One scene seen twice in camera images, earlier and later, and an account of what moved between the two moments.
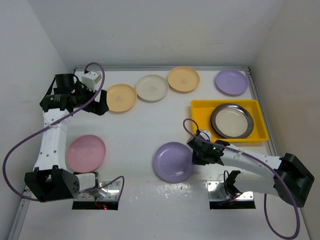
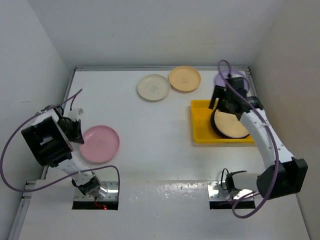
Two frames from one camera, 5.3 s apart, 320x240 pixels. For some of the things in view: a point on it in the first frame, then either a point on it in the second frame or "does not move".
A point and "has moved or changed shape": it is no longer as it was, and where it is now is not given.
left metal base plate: x=110 y=192 does not move
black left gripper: x=98 y=108 → x=77 y=135
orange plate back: x=183 y=79 does not move
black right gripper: x=195 y=161 → x=218 y=91
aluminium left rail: x=20 y=215 does not move
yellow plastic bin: x=202 y=111 does not move
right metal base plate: x=216 y=192 does not move
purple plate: x=231 y=82 does not move
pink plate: x=85 y=153 has moved or changed shape
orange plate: x=121 y=97 → x=228 y=124
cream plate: x=151 y=88 does not move
